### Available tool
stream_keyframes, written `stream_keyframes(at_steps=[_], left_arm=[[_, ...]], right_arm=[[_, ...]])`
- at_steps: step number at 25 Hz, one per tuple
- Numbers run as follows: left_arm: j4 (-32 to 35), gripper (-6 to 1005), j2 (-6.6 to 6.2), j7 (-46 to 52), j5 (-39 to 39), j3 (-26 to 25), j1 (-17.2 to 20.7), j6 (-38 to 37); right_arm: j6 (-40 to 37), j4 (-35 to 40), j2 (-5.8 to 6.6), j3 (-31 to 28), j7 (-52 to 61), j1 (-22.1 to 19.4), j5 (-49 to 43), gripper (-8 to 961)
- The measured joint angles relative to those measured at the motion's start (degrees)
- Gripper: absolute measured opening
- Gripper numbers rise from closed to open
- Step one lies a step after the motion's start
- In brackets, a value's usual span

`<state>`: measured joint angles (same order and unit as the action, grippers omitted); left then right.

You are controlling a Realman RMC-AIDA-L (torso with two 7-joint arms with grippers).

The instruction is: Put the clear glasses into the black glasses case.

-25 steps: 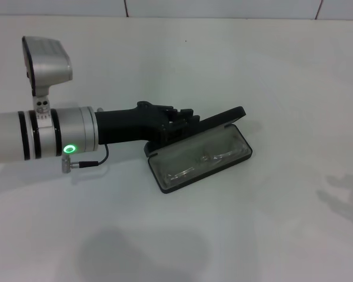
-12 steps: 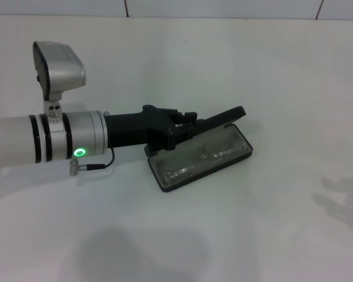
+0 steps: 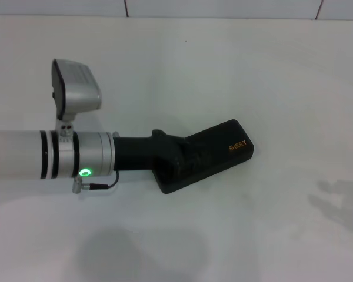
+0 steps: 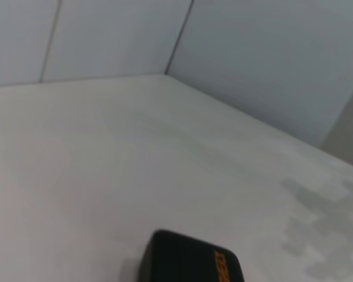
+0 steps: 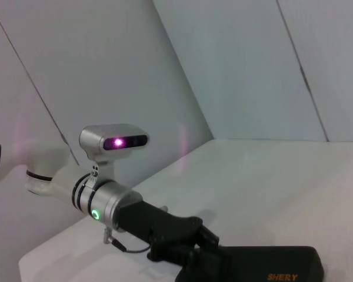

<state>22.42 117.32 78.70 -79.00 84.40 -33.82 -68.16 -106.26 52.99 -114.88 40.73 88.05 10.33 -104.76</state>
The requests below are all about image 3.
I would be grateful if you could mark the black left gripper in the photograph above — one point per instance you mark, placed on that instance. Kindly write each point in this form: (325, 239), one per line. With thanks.
(144, 152)

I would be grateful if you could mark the black glasses case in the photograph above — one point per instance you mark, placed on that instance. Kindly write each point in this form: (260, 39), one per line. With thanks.
(217, 155)

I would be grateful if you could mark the left silver connector plug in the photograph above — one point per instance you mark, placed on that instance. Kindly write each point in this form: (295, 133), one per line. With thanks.
(79, 185)

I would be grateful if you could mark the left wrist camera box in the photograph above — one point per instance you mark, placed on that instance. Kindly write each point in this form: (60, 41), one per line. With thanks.
(76, 88)

